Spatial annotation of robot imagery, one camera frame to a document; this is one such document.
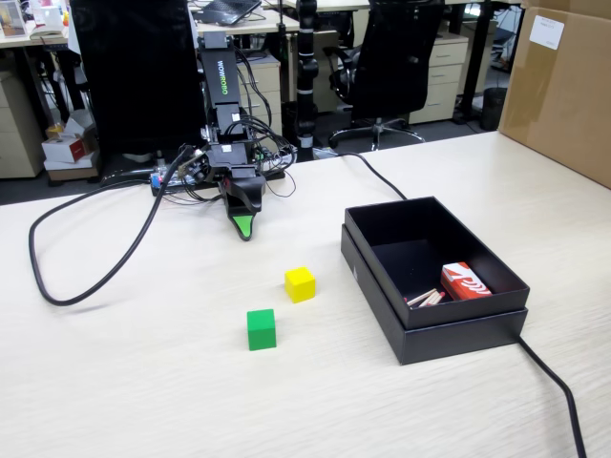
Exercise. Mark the black mesh trash bin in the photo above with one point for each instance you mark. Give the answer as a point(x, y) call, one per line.
point(493, 109)

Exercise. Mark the black open laptop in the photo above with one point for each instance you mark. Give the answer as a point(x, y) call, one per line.
point(226, 10)

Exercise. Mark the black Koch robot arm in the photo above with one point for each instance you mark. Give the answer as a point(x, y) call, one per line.
point(220, 71)

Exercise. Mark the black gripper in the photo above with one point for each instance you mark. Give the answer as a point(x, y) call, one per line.
point(229, 155)

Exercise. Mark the beige drawer cabinet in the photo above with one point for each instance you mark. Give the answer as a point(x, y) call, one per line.
point(441, 76)
point(16, 133)
point(262, 86)

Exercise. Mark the large brown cardboard box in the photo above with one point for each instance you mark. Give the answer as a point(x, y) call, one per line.
point(558, 95)

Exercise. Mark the black cardboard box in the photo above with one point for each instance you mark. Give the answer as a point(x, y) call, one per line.
point(458, 310)

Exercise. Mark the black computer monitor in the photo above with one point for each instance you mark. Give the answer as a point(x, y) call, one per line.
point(138, 71)

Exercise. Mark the green wooden cube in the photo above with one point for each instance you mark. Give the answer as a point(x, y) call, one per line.
point(261, 330)

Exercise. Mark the black articulated pole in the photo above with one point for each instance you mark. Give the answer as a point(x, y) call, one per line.
point(306, 86)

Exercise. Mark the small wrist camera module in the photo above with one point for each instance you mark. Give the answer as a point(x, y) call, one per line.
point(193, 167)

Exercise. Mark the red white matchbox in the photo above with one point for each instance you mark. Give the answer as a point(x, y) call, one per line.
point(465, 281)

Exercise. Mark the white red small box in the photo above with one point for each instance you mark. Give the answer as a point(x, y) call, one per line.
point(67, 149)

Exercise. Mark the white paper label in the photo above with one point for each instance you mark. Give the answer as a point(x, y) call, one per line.
point(547, 31)

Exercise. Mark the black open box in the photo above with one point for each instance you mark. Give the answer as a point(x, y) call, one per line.
point(453, 343)

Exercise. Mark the black mesh office chair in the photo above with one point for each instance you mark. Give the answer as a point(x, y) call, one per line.
point(396, 62)

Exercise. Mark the yellow wooden cube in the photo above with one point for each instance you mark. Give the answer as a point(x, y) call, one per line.
point(300, 285)

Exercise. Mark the robot controller circuit board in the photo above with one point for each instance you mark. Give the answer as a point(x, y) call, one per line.
point(160, 180)

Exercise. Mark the red tipped wooden match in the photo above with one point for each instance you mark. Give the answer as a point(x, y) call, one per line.
point(436, 299)
point(429, 299)
point(420, 296)

